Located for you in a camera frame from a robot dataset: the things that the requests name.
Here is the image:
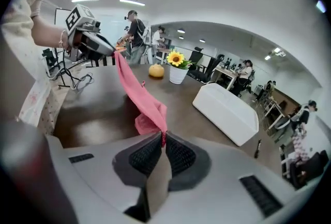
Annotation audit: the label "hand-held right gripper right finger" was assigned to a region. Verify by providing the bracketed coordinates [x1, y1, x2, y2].
[152, 131, 297, 224]

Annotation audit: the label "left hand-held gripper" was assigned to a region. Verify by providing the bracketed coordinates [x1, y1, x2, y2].
[64, 4, 116, 62]

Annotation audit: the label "sunflower in white pot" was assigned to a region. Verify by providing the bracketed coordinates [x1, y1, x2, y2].
[166, 50, 196, 85]

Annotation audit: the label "whiteboard on black stand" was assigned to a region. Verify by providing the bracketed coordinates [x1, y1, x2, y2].
[54, 7, 73, 27]

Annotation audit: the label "white leg table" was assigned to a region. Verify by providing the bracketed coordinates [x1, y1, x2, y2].
[262, 98, 290, 130]

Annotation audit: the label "wood top white table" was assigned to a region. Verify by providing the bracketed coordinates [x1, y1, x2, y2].
[214, 65, 240, 91]

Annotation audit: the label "checkered tablecloth table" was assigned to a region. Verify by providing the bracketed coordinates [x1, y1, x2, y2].
[291, 127, 310, 163]

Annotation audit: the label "tangled black cables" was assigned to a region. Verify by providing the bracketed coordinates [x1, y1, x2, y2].
[66, 72, 94, 92]

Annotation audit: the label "pale table with black base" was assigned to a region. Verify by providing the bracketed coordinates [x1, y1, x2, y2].
[86, 47, 129, 68]

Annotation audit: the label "black floor stand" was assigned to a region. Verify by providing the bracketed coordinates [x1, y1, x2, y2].
[53, 48, 72, 89]

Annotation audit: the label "pink cloth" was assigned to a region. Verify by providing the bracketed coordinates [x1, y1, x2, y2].
[113, 51, 168, 147]

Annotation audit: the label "brown wooden cabinet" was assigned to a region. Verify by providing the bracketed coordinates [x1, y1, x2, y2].
[271, 87, 302, 115]

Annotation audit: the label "person's star print shirt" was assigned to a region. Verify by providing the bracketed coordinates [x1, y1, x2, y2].
[0, 0, 64, 137]

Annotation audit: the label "beaded bracelet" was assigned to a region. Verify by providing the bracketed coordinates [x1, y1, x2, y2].
[58, 29, 66, 50]

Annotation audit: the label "black office chair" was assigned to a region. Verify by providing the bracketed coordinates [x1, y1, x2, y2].
[187, 46, 205, 79]
[41, 48, 57, 70]
[288, 150, 329, 190]
[200, 54, 225, 84]

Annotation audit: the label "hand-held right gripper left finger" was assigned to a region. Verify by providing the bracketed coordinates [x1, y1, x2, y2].
[48, 131, 163, 224]

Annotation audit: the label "white plastic tray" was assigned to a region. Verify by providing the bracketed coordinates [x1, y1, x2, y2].
[192, 82, 260, 147]

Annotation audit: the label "ceiling spot light cluster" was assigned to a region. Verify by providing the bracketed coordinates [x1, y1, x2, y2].
[264, 47, 287, 61]

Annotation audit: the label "person's left hand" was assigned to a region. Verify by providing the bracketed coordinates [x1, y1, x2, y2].
[67, 33, 82, 50]

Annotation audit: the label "black marker pen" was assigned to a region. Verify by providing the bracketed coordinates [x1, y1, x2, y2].
[254, 139, 262, 159]

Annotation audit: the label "orange pumpkin-shaped jar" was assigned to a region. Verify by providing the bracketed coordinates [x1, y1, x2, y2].
[148, 63, 165, 79]

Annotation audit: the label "person's left forearm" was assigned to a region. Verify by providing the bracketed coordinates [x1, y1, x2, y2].
[32, 17, 69, 49]

